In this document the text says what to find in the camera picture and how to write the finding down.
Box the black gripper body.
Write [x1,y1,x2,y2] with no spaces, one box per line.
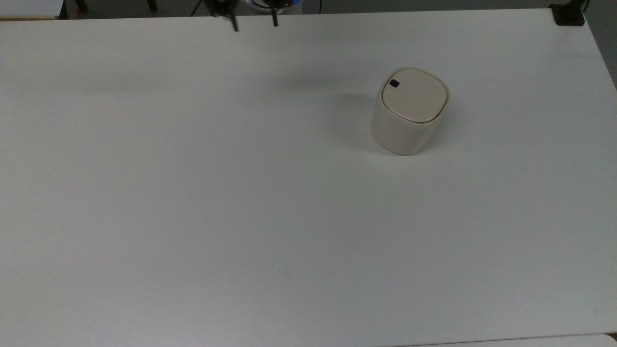
[204,0,295,17]

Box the beige trash bin lid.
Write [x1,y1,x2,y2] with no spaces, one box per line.
[381,68,449,123]

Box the beige trash bin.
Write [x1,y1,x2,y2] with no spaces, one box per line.
[370,67,451,156]

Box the white side table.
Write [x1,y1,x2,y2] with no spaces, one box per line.
[0,0,66,21]

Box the black table clamp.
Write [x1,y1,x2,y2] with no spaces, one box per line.
[550,0,588,27]

